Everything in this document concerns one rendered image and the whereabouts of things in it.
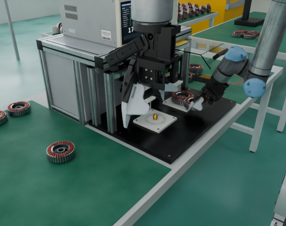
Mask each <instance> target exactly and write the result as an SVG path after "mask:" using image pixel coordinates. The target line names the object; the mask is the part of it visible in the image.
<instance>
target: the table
mask: <svg viewBox="0 0 286 226"><path fill-rule="evenodd" d="M179 6H180V7H179ZM186 7H187V8H186ZM180 8H181V11H180ZM186 11H187V12H186ZM200 12H201V13H200ZM180 13H181V15H180ZM194 14H195V15H194ZM217 16H218V12H211V6H210V5H209V4H207V5H205V7H204V6H203V5H202V6H200V8H199V7H198V5H197V4H193V6H192V4H191V3H190V2H188V3H187V4H186V5H185V4H184V3H182V4H180V3H178V17H177V24H178V25H181V26H190V25H192V24H195V23H198V22H202V21H205V20H207V19H210V21H209V28H210V27H213V25H214V18H215V17H217ZM181 17H182V18H181ZM60 26H61V27H60ZM57 30H58V31H59V33H56V34H52V32H51V31H50V32H46V33H42V38H46V37H49V36H54V35H59V34H61V33H62V34H63V30H62V22H60V23H58V24H57Z"/></svg>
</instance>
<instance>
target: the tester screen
mask: <svg viewBox="0 0 286 226"><path fill-rule="evenodd" d="M121 9H122V34H123V37H124V36H127V35H131V34H134V33H137V31H135V32H132V33H129V34H128V28H129V27H132V26H133V20H132V16H131V3H126V4H121ZM140 36H141V35H140ZM137 37H139V36H136V37H133V38H130V39H127V40H123V43H125V42H127V41H130V40H134V39H135V38H137Z"/></svg>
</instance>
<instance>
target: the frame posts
mask: <svg viewBox="0 0 286 226"><path fill-rule="evenodd" d="M189 64H190V53H187V52H184V55H183V67H182V81H183V83H182V84H181V87H184V88H186V87H188V79H189ZM87 73H88V86H89V94H90V103H91V112H92V124H94V125H96V126H98V125H99V124H101V112H100V101H99V91H98V80H97V73H96V72H95V67H94V66H90V65H89V66H87ZM103 73H104V83H105V96H106V114H107V126H108V132H111V133H114V131H115V132H116V131H117V123H116V106H115V89H114V71H111V70H107V71H104V72H103Z"/></svg>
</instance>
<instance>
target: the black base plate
mask: <svg viewBox="0 0 286 226"><path fill-rule="evenodd" d="M178 91H187V92H190V93H192V94H193V96H196V95H197V94H198V93H199V92H200V91H199V90H196V89H192V88H189V87H186V88H184V87H181V85H178ZM173 93H174V92H170V91H168V92H167V95H165V96H164V101H165V100H167V99H168V98H170V97H172V94H173ZM121 105H122V104H120V105H118V106H116V123H117V131H116V132H115V131H114V133H111V132H108V126H107V114H106V112H105V113H103V114H101V124H99V125H98V126H96V125H94V124H92V120H90V121H88V124H89V125H90V126H92V127H94V128H96V129H98V130H100V131H102V132H104V133H106V134H108V135H110V136H113V137H115V138H117V139H119V140H121V141H123V142H125V143H127V144H129V145H131V146H133V147H135V148H137V149H139V150H141V151H144V152H146V153H148V154H150V155H152V156H154V157H156V158H158V159H160V160H162V161H164V162H166V163H168V164H172V163H173V162H174V161H175V160H176V159H177V158H178V157H179V156H180V155H181V154H183V153H184V152H185V151H186V150H187V149H188V148H189V147H190V146H191V145H192V144H194V143H195V142H196V141H197V140H198V139H199V138H200V137H201V136H202V135H203V134H205V133H206V132H207V131H208V130H209V129H210V128H211V127H212V126H213V125H214V124H216V123H217V122H218V121H219V120H220V119H221V118H222V117H223V116H224V115H225V114H226V113H227V112H228V111H229V110H230V109H232V108H233V107H234V106H235V105H236V101H234V100H230V99H226V98H223V97H221V99H220V100H218V101H217V102H213V104H212V105H210V104H209V103H207V108H206V109H204V110H201V111H193V110H192V111H191V110H190V111H188V112H184V111H182V110H179V109H176V108H173V107H170V106H167V105H164V104H163V102H161V101H160V100H159V99H158V98H156V99H154V100H153V101H151V109H155V110H158V111H160V112H163V113H166V114H168V115H171V116H174V117H176V118H177V120H176V121H175V122H173V123H172V124H171V125H170V126H168V127H167V128H165V129H164V130H163V131H161V132H160V133H157V132H155V131H152V130H150V129H148V128H145V127H143V126H140V125H138V124H136V123H134V122H133V120H135V119H136V118H138V117H139V116H140V115H132V116H130V122H129V125H128V128H124V126H123V117H122V107H121Z"/></svg>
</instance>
